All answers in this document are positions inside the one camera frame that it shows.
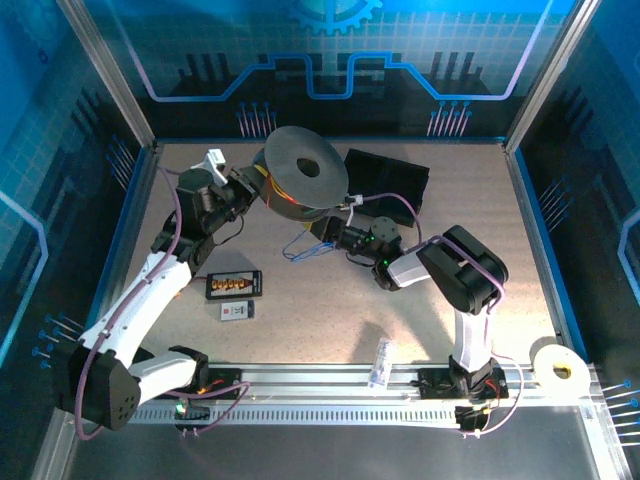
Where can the aluminium frame post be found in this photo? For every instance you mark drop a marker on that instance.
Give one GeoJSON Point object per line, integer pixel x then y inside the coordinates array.
{"type": "Point", "coordinates": [111, 75]}
{"type": "Point", "coordinates": [550, 75]}

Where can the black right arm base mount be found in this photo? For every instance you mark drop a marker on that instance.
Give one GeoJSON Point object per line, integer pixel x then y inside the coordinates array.
{"type": "Point", "coordinates": [435, 382]}

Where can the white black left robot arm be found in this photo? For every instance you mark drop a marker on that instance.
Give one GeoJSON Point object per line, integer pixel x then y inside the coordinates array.
{"type": "Point", "coordinates": [135, 300]}

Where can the small white black card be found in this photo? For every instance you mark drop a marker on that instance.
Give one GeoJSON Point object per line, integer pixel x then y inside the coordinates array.
{"type": "Point", "coordinates": [237, 311]}

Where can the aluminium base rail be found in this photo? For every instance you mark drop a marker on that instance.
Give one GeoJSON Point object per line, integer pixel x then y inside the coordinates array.
{"type": "Point", "coordinates": [310, 375]}

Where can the black controller box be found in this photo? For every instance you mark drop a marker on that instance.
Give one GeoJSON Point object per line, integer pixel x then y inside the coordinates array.
{"type": "Point", "coordinates": [470, 419]}
{"type": "Point", "coordinates": [192, 412]}

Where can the black board with yellow connectors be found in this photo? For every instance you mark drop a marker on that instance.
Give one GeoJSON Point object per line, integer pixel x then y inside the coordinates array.
{"type": "Point", "coordinates": [235, 285]}

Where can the clear plastic packet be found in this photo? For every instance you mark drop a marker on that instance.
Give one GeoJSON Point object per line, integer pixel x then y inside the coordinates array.
{"type": "Point", "coordinates": [381, 365]}

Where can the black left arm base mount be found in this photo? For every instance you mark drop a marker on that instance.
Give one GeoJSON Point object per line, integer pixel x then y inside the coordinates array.
{"type": "Point", "coordinates": [225, 375]}

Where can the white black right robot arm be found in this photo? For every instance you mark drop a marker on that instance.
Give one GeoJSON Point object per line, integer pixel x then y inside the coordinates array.
{"type": "Point", "coordinates": [465, 270]}

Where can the white tape roll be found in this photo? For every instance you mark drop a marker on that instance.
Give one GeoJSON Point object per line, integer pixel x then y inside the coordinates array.
{"type": "Point", "coordinates": [545, 372]}

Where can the black plastic tray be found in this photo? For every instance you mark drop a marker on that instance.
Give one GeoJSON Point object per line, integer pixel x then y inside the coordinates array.
{"type": "Point", "coordinates": [395, 175]}

